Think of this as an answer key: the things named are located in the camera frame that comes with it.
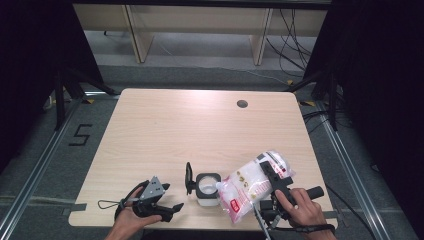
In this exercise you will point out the glass jar with black lid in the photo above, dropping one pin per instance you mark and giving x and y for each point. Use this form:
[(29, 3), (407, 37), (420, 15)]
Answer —
[(206, 186)]

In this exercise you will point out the person's left hand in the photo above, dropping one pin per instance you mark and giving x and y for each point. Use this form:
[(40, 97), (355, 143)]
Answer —
[(126, 218)]

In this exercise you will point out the red and white sugar bag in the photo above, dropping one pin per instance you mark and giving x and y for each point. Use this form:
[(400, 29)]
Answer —
[(246, 186)]

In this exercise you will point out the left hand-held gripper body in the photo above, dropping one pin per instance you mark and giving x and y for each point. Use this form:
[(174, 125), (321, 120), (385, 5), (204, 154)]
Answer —
[(151, 190)]

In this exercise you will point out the metal floor rail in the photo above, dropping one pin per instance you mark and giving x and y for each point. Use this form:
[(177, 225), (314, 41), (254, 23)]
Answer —
[(36, 166), (353, 173)]

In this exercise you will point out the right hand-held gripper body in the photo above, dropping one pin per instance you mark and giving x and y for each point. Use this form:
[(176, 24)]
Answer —
[(271, 210)]

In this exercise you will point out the yellow and black tape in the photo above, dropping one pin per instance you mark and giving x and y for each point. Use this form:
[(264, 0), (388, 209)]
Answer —
[(308, 103), (88, 101)]

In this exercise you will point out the grey tape strip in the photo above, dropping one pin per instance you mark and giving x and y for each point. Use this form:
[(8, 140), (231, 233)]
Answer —
[(78, 207), (331, 214)]

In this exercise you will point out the black metal stand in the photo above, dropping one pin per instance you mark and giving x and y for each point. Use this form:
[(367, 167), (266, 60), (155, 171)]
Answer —
[(60, 100), (332, 100)]

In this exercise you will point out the dark curtain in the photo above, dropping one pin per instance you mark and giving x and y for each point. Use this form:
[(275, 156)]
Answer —
[(30, 50), (383, 66)]

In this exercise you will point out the person's right hand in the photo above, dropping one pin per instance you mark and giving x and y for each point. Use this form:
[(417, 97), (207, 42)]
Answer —
[(305, 213)]

